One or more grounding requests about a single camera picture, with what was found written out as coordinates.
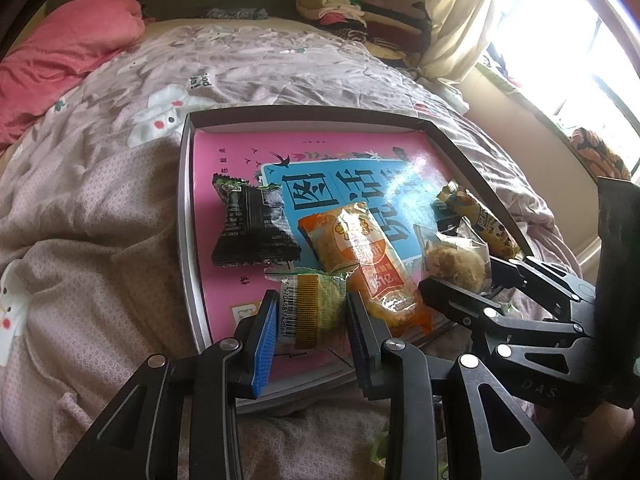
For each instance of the pink pillow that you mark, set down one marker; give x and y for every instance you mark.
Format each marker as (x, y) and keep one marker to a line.
(60, 60)

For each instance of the grey cardboard tray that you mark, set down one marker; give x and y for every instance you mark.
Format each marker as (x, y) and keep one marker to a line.
(185, 220)

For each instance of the yellow cartoon snack packet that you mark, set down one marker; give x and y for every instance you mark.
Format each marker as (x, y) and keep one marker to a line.
(492, 230)

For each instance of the window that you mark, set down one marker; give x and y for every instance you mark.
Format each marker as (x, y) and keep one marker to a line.
(565, 45)

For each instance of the pink book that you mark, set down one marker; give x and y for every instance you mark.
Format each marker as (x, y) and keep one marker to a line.
(235, 285)

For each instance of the clear meat floss pastry packet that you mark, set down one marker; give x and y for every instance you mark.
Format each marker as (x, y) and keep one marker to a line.
(460, 260)

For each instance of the printed grey quilt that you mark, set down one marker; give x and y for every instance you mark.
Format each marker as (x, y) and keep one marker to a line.
(100, 210)

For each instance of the orange patterned cushion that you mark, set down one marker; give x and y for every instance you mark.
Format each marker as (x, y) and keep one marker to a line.
(600, 152)

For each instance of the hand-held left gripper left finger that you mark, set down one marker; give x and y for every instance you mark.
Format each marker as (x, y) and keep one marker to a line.
(265, 345)

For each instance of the person's right forearm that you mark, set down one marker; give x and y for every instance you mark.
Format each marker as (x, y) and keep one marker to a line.
(610, 430)

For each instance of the pile of folded clothes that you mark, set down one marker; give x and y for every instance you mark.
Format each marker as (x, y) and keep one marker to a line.
(370, 15)

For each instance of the cream curtain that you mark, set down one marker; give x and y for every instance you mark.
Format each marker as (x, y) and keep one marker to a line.
(460, 20)

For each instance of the orange rice cake packet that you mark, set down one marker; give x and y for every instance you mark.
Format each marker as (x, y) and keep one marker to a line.
(370, 260)

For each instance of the small green barcode snack packet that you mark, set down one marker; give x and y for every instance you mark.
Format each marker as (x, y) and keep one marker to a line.
(315, 305)

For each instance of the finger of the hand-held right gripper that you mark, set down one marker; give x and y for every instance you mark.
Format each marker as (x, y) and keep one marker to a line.
(450, 297)
(545, 277)

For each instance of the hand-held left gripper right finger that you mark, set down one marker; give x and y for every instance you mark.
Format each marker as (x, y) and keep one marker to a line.
(364, 345)

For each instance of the black snack packet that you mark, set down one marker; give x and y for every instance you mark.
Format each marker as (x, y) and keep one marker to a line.
(250, 230)

